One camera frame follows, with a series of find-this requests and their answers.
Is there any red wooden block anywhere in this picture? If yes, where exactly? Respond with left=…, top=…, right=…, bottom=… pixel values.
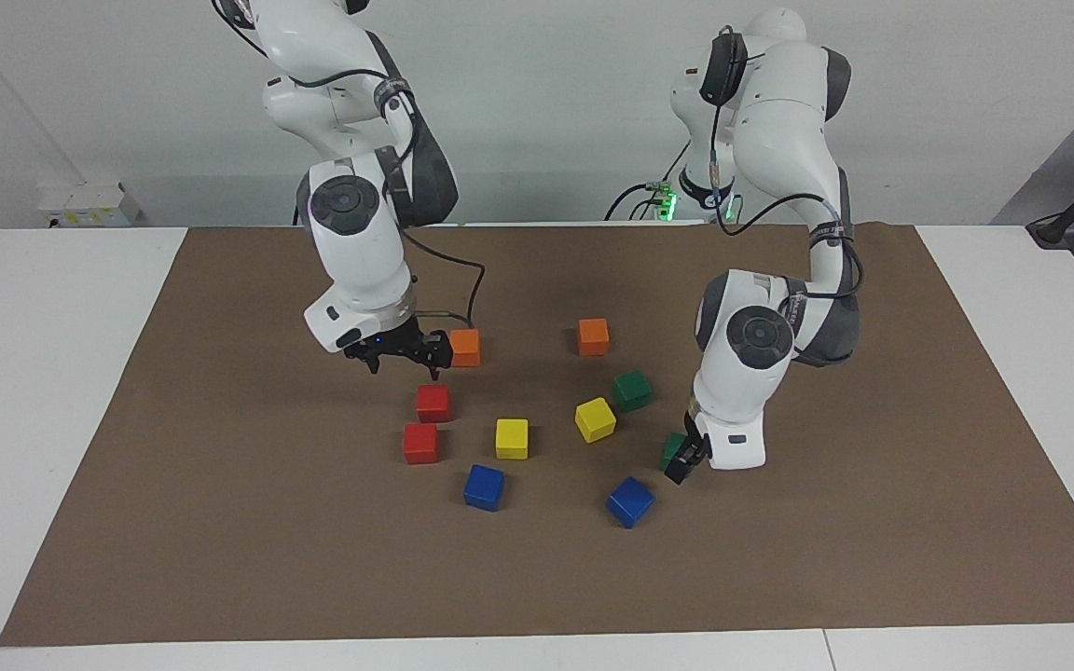
left=415, top=383, right=451, bottom=424
left=403, top=422, right=440, bottom=465

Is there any blue wooden block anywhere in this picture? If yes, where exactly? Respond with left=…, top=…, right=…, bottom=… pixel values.
left=606, top=475, right=656, bottom=529
left=462, top=464, right=506, bottom=513

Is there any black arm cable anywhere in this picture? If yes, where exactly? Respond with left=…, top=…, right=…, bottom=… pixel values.
left=290, top=70, right=487, bottom=332
left=700, top=26, right=864, bottom=299

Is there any brown table mat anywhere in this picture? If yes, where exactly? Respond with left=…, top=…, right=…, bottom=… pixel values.
left=0, top=222, right=1074, bottom=648

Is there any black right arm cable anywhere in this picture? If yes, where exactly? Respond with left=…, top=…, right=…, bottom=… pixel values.
left=290, top=70, right=487, bottom=332

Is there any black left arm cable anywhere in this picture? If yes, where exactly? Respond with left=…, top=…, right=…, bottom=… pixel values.
left=700, top=26, right=864, bottom=299

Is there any black left base cable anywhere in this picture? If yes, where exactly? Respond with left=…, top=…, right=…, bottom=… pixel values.
left=604, top=140, right=692, bottom=222

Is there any yellow wooden block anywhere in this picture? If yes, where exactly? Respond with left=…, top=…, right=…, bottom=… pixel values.
left=495, top=418, right=530, bottom=460
left=574, top=397, right=617, bottom=445

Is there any white power strip box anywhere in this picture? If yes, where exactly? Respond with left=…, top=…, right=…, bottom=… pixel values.
left=38, top=182, right=142, bottom=229

